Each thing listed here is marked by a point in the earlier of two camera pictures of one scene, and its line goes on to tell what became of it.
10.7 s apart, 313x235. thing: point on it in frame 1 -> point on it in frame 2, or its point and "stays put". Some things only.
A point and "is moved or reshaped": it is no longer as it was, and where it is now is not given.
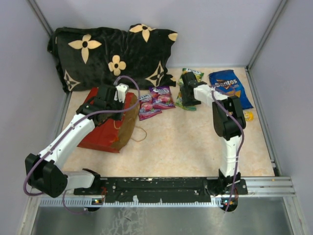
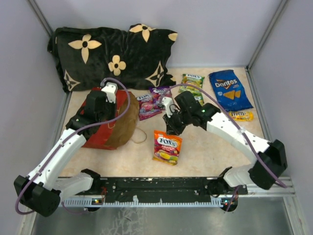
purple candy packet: [162, 97] stays put
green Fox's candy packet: [198, 75] is moved or reshaped
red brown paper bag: [114, 135] stays put
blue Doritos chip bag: [228, 82] stays put
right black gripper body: [188, 101] -> [183, 115]
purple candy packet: [146, 109] stays put
